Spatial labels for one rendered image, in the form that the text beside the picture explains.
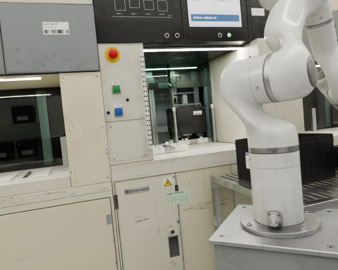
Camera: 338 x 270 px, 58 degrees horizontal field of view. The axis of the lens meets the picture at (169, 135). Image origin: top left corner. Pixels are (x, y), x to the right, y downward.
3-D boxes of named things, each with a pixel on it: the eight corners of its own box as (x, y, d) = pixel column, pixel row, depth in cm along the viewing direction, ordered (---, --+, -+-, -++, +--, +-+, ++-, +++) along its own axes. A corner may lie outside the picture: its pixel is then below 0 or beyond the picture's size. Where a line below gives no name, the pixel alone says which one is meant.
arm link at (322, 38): (346, 19, 97) (360, 102, 109) (326, 14, 111) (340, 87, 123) (317, 31, 99) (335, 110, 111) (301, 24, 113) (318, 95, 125)
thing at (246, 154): (236, 179, 132) (233, 140, 131) (283, 169, 144) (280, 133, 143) (286, 189, 107) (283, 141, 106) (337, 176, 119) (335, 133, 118)
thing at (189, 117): (176, 141, 195) (171, 92, 194) (166, 140, 215) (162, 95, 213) (210, 137, 203) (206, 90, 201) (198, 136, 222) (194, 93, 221)
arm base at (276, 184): (320, 241, 64) (314, 155, 63) (232, 233, 72) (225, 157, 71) (321, 213, 81) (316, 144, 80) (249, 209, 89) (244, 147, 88)
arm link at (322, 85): (357, 94, 114) (345, 86, 122) (337, 70, 111) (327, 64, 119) (337, 109, 117) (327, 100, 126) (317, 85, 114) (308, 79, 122)
